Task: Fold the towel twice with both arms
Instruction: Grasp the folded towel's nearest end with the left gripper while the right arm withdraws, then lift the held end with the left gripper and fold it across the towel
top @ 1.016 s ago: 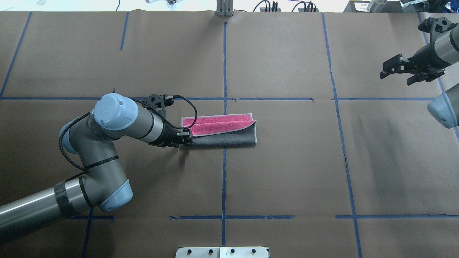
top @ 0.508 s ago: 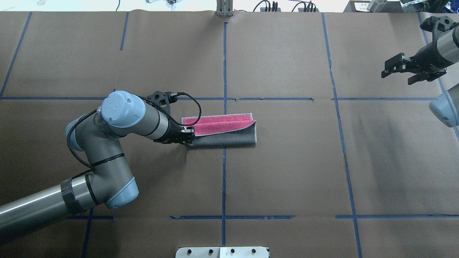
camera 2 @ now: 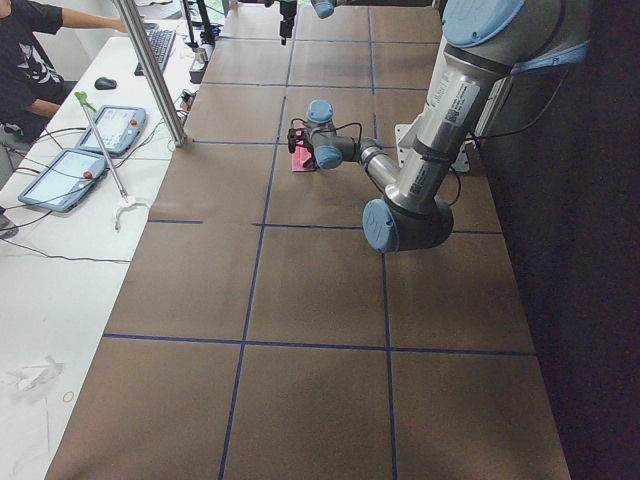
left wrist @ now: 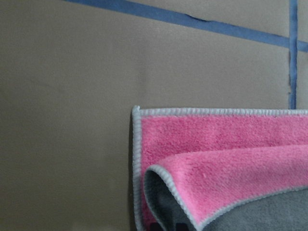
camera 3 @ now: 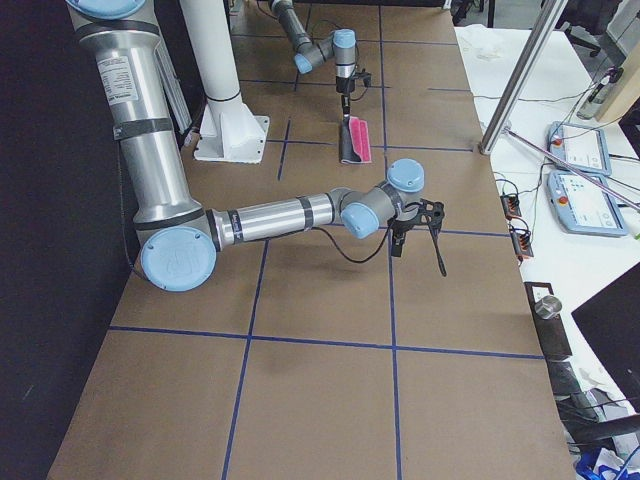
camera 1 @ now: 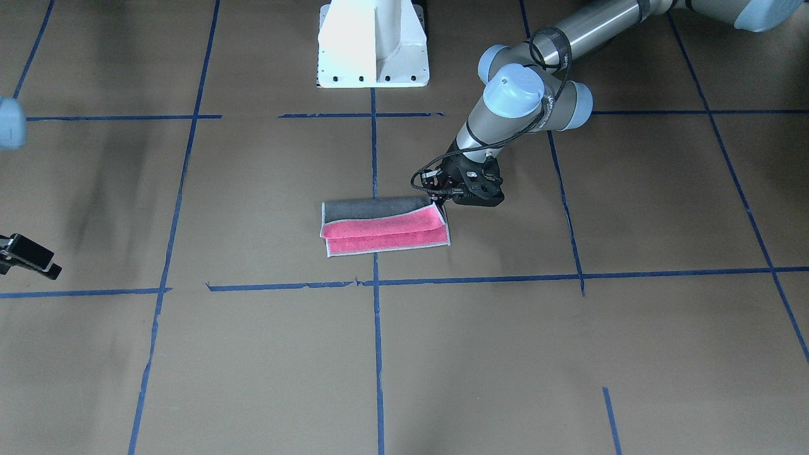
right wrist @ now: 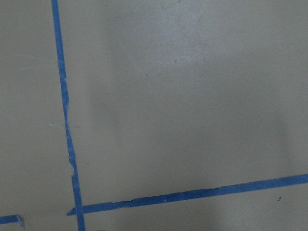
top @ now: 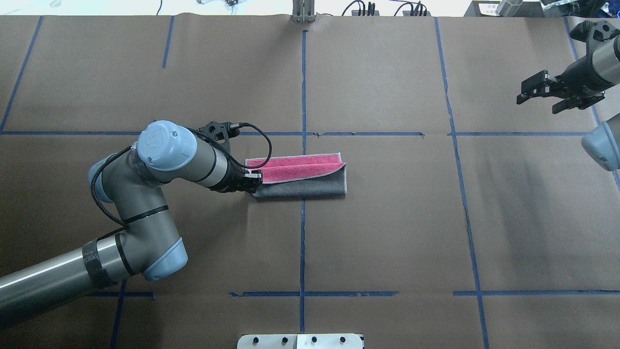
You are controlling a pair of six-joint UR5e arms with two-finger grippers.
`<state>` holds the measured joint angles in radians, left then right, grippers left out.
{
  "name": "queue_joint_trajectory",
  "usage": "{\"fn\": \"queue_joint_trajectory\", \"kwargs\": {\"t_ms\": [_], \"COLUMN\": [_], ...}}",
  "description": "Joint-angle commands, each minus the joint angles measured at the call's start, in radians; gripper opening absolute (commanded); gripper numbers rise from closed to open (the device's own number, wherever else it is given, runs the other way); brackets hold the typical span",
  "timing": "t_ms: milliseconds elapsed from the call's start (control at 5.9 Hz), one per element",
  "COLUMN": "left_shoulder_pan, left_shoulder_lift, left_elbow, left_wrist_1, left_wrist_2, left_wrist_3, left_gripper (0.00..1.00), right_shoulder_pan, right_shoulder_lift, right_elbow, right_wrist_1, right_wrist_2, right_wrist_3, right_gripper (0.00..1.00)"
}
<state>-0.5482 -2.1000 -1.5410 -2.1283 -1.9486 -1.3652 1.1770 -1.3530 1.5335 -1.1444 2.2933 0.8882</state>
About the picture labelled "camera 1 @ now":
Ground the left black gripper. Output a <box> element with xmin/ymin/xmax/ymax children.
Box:
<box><xmin>422</xmin><ymin>147</ymin><xmax>505</xmax><ymax>207</ymax></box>

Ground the pink grey towel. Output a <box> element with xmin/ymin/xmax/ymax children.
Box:
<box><xmin>320</xmin><ymin>198</ymin><xmax>451</xmax><ymax>257</ymax></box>

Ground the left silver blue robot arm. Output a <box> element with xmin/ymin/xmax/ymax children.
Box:
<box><xmin>410</xmin><ymin>1</ymin><xmax>800</xmax><ymax>207</ymax></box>

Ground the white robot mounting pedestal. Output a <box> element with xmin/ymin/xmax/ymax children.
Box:
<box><xmin>316</xmin><ymin>1</ymin><xmax>430</xmax><ymax>88</ymax></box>

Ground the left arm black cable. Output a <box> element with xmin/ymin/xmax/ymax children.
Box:
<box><xmin>411</xmin><ymin>28</ymin><xmax>573</xmax><ymax>197</ymax></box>

